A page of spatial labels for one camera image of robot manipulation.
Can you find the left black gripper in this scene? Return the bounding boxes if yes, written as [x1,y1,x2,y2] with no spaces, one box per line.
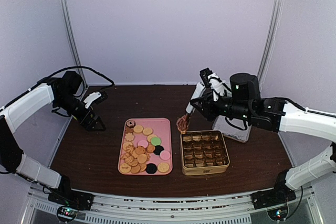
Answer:
[54,93,106,131]

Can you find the black sandwich cookie lower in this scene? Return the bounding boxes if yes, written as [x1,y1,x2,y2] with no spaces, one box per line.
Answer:
[145,163,158,174]

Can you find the brown leaf cookie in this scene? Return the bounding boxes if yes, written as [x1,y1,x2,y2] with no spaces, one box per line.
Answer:
[176,116,190,134]

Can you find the right aluminium frame post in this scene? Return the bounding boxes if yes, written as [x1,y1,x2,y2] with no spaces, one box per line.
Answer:
[257,0,284,90]

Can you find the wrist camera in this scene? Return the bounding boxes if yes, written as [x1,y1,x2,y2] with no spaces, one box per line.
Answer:
[199,68,227,97]
[83,91,108,109]

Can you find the silver tin lid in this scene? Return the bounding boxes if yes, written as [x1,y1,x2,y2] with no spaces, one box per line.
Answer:
[212,116,251,143]

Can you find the chocolate sprinkle donut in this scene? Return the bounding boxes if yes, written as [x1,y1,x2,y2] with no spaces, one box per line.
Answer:
[126,120,136,128]

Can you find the beige round biscuit corner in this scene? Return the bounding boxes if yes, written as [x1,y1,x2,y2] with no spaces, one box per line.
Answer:
[157,162,170,173]

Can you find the beige round biscuit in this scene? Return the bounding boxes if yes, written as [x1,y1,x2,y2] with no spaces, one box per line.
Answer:
[133,125,144,134]
[142,127,153,136]

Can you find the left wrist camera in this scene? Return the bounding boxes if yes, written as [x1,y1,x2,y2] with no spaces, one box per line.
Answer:
[83,91,108,109]

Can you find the black sandwich cookie upper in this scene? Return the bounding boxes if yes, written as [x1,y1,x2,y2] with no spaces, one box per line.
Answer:
[153,145,164,156]

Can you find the pink plastic tray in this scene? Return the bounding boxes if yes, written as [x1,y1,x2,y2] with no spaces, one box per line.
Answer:
[118,118,173,176]

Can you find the metal serving tongs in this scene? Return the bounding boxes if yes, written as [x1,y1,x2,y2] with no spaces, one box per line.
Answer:
[176,82,204,130]

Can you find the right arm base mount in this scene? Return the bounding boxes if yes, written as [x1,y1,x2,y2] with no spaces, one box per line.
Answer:
[251,189,296,222]

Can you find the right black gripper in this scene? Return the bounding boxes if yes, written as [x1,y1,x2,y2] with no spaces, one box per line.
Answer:
[190,91,252,123]

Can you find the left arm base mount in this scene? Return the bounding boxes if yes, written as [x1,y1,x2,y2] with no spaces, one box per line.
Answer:
[48,191,94,223]

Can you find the beige round biscuit top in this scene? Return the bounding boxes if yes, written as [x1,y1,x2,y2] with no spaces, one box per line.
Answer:
[133,125,144,134]

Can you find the biscuit with pink stick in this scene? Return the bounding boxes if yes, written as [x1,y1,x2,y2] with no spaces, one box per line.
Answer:
[119,163,132,174]

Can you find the pink sandwich cookie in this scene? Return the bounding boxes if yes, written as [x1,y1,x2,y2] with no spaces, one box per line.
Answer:
[160,150,171,161]
[138,140,149,148]

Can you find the green sandwich cookie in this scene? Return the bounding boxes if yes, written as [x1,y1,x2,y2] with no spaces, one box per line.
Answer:
[151,136,162,146]

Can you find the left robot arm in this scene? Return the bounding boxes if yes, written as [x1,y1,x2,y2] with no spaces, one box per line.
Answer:
[1,67,108,205]

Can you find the aluminium frame post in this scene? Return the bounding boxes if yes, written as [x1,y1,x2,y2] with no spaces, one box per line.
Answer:
[257,0,284,90]
[55,0,88,90]

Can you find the gold cookie tin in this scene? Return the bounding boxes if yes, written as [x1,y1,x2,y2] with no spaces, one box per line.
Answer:
[180,130,230,176]

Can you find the pink sandwich cookie upper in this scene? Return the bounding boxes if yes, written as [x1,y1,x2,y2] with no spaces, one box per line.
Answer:
[138,140,149,148]

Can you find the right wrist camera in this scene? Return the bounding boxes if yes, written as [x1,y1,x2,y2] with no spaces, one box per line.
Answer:
[199,68,227,97]

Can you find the black sandwich cookie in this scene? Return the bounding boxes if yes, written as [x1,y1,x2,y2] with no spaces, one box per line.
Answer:
[153,145,164,156]
[145,163,158,174]

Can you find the pink sandwich cookie lower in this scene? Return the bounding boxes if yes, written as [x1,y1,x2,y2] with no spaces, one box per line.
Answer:
[160,150,171,161]

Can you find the left aluminium frame post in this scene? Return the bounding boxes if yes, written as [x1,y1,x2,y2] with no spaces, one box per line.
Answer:
[55,0,88,90]

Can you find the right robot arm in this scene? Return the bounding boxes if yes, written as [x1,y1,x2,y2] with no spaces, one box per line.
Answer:
[186,68,335,204]

